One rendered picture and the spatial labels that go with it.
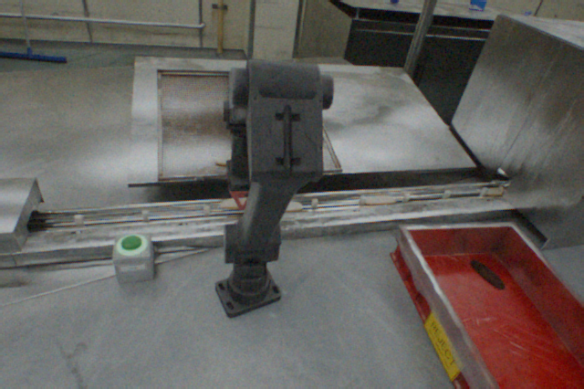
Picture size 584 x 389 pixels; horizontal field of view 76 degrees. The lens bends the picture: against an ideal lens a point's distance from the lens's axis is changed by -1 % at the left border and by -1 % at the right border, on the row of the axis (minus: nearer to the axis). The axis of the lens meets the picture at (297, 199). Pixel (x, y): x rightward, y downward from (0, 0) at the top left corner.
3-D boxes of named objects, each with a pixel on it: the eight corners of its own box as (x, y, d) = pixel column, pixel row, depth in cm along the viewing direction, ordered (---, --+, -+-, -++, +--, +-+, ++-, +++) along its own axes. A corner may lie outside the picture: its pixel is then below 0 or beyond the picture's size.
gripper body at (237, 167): (252, 164, 93) (254, 139, 88) (260, 190, 85) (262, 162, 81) (225, 165, 91) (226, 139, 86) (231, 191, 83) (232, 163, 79)
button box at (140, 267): (117, 296, 78) (108, 260, 71) (119, 267, 84) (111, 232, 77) (158, 290, 81) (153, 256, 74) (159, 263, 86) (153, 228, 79)
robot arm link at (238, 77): (233, 112, 38) (333, 116, 41) (233, 54, 37) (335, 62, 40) (219, 122, 79) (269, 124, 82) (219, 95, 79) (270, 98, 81)
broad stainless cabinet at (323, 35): (324, 148, 293) (353, 6, 230) (290, 92, 369) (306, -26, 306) (516, 143, 348) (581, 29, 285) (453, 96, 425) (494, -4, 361)
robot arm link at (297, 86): (240, 164, 33) (347, 165, 36) (234, 46, 38) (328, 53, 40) (224, 268, 74) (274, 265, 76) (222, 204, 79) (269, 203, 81)
